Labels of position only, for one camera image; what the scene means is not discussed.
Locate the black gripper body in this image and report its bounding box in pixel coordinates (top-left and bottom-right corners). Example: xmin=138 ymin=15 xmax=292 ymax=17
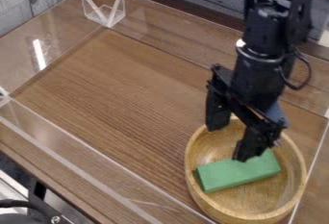
xmin=208 ymin=38 xmax=291 ymax=149

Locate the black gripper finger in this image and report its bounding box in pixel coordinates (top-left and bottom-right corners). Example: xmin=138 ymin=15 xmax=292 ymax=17
xmin=206 ymin=86 xmax=232 ymax=132
xmin=233 ymin=119 xmax=280 ymax=162

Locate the green rectangular block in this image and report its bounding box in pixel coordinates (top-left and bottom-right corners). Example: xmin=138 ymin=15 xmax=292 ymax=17
xmin=196 ymin=150 xmax=281 ymax=193

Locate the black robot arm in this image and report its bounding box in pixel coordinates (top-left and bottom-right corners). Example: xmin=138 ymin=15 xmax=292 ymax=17
xmin=206 ymin=0 xmax=313 ymax=162

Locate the brown wooden bowl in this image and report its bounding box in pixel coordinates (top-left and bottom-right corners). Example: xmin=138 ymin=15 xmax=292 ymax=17
xmin=185 ymin=118 xmax=308 ymax=224

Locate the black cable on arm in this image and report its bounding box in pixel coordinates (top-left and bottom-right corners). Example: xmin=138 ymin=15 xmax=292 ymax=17
xmin=279 ymin=49 xmax=313 ymax=91

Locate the clear acrylic corner bracket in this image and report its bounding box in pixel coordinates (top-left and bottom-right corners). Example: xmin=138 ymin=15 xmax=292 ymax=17
xmin=82 ymin=0 xmax=126 ymax=28

